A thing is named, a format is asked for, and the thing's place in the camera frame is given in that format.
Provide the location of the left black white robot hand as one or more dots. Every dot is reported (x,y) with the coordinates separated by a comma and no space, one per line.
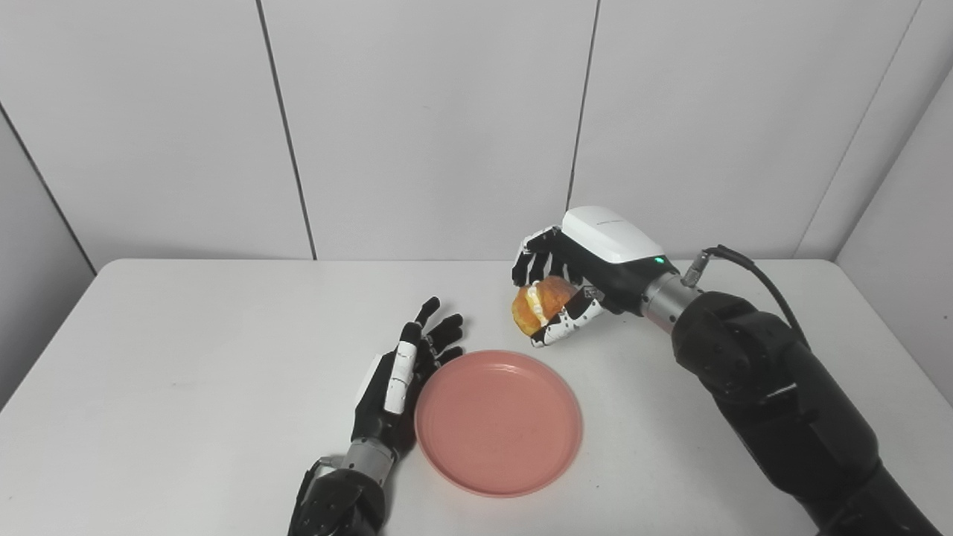
(394,380)

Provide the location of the cream puff pastry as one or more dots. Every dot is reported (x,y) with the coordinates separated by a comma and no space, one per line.
(547,301)

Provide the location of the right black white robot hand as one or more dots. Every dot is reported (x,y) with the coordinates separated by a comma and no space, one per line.
(610,246)

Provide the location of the pink round plate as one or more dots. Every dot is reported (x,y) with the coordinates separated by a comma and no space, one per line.
(499,423)

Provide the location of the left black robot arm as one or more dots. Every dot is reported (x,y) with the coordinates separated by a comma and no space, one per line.
(342,499)

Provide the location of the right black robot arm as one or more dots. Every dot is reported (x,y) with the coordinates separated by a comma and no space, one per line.
(782,402)

